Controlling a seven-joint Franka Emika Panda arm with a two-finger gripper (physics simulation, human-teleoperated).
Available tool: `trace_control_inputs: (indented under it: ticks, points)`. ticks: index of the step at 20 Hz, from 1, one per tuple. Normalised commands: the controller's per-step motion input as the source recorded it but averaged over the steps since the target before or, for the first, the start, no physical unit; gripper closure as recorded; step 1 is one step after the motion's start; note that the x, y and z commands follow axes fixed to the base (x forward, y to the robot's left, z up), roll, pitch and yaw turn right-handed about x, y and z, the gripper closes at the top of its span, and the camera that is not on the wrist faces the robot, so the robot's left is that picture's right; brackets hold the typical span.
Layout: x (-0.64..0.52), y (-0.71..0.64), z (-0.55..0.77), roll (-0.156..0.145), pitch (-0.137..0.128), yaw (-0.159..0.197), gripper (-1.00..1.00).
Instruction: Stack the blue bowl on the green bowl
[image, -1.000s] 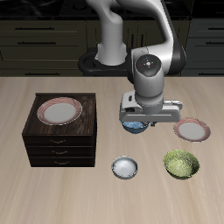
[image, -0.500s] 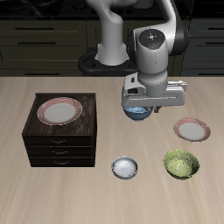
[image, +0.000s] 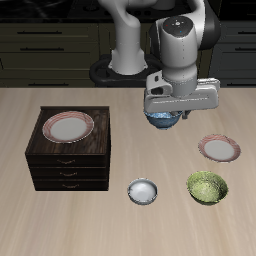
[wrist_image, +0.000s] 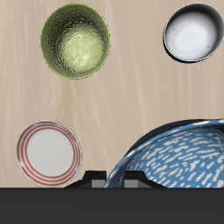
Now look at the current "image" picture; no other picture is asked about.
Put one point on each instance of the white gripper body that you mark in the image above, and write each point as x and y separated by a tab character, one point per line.
186	100

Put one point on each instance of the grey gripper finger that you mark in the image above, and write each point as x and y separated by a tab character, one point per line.
185	114

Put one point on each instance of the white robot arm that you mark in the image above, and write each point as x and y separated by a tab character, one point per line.
180	50

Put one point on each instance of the blue bowl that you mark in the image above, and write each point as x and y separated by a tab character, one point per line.
162	121

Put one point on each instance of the green bowl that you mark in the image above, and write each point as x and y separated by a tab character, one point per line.
207	187

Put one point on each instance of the small grey bowl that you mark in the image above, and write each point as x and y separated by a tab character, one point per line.
142	191

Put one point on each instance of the small red-rimmed white plate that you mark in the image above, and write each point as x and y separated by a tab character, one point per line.
219	148

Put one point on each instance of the large red-rimmed white plate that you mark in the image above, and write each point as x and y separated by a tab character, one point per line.
68	127

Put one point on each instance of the dark wooden cabinet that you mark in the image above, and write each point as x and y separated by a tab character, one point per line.
71	156

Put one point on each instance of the flat black base plate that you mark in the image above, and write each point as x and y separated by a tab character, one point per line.
100	71

